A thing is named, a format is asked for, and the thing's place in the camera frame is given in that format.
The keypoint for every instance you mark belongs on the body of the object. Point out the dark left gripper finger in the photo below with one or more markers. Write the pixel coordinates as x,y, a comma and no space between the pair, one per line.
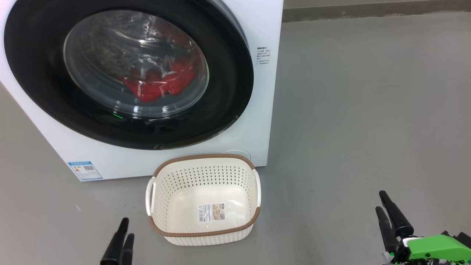
114,250
128,252

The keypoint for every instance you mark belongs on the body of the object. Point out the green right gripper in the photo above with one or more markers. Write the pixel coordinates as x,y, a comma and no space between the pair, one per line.
438,248

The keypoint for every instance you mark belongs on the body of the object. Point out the red white sports jersey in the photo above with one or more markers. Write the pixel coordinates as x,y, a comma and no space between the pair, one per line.
158,86

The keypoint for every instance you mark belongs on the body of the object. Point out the black round glass washer door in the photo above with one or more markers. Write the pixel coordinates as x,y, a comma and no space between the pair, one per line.
40,73

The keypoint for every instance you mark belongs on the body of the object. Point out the cream basket with brown rim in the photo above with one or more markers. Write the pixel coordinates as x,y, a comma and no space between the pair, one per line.
206,235

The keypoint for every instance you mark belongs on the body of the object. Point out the white front-load washing machine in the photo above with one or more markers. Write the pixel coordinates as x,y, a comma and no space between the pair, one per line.
265,29

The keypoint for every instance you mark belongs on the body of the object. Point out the blue energy label sticker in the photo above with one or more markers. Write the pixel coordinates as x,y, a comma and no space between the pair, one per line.
85,170

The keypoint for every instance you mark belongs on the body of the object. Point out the paper product label sticker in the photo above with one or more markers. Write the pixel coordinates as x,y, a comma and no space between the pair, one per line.
211,212

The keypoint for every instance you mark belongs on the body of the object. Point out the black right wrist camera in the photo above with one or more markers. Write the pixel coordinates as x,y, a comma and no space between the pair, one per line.
464,237

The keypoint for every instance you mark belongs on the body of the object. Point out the grey wall baseboard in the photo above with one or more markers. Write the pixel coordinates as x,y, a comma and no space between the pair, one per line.
368,13

